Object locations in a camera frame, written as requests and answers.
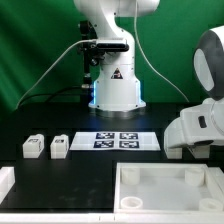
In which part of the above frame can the black cable on table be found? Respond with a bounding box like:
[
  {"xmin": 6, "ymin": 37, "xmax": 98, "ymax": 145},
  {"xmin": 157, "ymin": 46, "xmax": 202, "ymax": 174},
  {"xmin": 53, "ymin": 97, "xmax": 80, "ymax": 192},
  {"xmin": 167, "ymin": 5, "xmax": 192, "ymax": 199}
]
[{"xmin": 18, "ymin": 85, "xmax": 94, "ymax": 108}]

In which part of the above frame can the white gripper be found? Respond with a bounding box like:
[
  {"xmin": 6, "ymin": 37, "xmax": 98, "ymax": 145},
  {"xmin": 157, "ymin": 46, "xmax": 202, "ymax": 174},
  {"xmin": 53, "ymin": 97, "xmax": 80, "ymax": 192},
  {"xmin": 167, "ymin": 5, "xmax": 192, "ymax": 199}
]
[{"xmin": 164, "ymin": 99, "xmax": 224, "ymax": 149}]

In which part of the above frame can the white camera cable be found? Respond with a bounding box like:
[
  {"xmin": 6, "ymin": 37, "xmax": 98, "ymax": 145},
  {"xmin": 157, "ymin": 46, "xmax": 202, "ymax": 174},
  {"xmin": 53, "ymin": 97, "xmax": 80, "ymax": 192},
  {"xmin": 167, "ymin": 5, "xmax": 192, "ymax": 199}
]
[{"xmin": 15, "ymin": 39, "xmax": 98, "ymax": 109}]

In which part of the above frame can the white obstacle fence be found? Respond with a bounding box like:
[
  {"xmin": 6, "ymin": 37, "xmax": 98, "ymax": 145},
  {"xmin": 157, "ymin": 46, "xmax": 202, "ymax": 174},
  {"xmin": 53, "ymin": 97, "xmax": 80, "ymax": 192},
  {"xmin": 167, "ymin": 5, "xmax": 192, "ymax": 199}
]
[{"xmin": 0, "ymin": 166, "xmax": 224, "ymax": 224}]

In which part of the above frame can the white sheet with tags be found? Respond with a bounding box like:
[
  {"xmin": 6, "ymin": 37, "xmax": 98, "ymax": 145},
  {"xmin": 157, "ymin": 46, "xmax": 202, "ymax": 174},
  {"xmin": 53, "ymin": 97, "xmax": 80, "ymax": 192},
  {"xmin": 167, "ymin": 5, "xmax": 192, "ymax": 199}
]
[{"xmin": 70, "ymin": 131, "xmax": 160, "ymax": 151}]

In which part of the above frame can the black camera on stand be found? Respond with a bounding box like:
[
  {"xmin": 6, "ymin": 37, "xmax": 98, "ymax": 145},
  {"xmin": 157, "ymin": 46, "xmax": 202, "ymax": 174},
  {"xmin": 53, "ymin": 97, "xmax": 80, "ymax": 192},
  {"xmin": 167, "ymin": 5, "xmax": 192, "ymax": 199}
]
[{"xmin": 77, "ymin": 20, "xmax": 129, "ymax": 85}]

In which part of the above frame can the white square table top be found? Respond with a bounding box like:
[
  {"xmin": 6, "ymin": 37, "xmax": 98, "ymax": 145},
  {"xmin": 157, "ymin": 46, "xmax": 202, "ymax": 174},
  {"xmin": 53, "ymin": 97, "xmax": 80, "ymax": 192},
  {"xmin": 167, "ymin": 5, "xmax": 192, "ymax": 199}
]
[{"xmin": 114, "ymin": 163, "xmax": 224, "ymax": 214}]

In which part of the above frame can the white cable behind robot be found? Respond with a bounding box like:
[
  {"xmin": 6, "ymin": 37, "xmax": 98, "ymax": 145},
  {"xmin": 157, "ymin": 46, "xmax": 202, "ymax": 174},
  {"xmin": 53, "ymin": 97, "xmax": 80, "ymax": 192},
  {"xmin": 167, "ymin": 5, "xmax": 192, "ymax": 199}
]
[{"xmin": 133, "ymin": 0, "xmax": 190, "ymax": 103}]

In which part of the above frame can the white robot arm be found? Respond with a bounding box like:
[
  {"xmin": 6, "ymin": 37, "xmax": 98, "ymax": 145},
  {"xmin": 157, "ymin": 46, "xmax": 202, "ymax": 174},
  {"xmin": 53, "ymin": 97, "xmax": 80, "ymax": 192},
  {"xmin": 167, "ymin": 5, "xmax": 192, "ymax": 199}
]
[{"xmin": 73, "ymin": 0, "xmax": 224, "ymax": 150}]

